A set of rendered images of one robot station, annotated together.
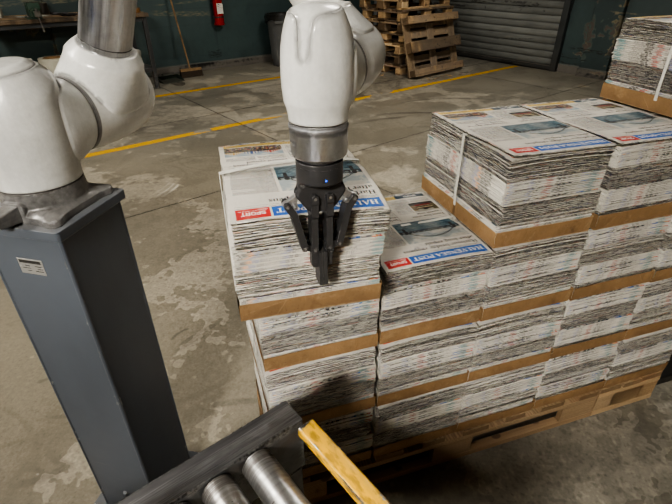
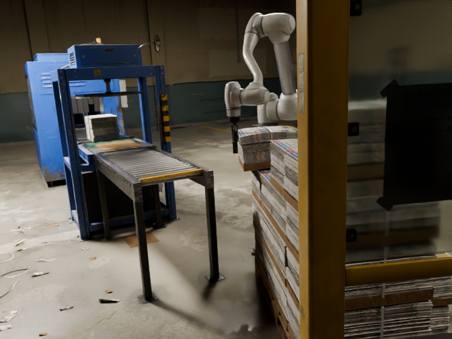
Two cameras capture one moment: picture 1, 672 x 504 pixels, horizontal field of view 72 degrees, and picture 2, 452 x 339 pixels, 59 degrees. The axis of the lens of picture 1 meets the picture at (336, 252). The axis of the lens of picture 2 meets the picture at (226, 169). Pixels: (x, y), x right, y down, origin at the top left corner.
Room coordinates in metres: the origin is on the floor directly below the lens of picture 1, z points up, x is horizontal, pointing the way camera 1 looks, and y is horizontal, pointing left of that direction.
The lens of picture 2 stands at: (1.14, -2.46, 1.40)
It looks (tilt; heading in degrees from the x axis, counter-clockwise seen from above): 13 degrees down; 102
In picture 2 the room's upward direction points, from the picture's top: 3 degrees counter-clockwise
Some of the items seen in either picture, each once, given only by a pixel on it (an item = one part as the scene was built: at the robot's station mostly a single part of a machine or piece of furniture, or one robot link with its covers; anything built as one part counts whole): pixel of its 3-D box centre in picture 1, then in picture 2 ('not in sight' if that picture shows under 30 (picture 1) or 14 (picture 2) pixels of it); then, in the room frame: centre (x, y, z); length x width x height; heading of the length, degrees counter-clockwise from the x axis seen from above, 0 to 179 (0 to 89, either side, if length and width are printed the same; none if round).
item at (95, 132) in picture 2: not in sight; (101, 127); (-1.11, 1.66, 0.93); 0.38 x 0.30 x 0.26; 129
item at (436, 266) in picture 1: (437, 331); (305, 251); (1.13, -0.33, 0.42); 1.17 x 0.39 x 0.83; 108
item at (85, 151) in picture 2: not in sight; (115, 149); (-0.75, 1.22, 0.75); 0.70 x 0.65 x 0.10; 129
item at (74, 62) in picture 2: not in sight; (104, 57); (-0.75, 1.22, 1.65); 0.60 x 0.45 x 0.20; 39
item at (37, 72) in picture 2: not in sight; (77, 109); (-2.43, 3.36, 1.04); 1.51 x 1.30 x 2.07; 129
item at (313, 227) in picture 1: (313, 221); not in sight; (0.69, 0.04, 1.05); 0.04 x 0.01 x 0.11; 18
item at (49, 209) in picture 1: (38, 195); (266, 125); (0.84, 0.59, 1.03); 0.22 x 0.18 x 0.06; 167
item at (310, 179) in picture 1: (319, 183); (234, 123); (0.69, 0.03, 1.12); 0.08 x 0.07 x 0.09; 108
